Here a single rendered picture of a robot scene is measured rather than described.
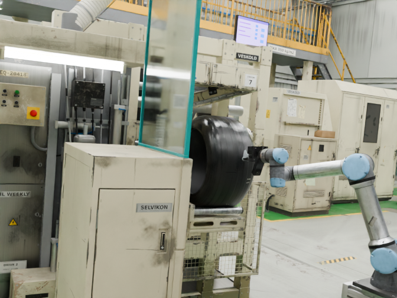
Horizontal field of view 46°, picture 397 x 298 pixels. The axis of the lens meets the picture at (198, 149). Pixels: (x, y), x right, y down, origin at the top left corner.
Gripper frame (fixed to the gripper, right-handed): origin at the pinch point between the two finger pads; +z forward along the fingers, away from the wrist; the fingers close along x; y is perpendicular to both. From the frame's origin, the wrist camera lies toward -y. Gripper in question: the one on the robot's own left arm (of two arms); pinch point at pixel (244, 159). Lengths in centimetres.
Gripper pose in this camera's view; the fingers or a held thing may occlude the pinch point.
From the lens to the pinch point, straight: 261.2
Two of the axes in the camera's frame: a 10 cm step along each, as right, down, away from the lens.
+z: -4.5, 0.2, 8.9
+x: -8.9, -0.4, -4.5
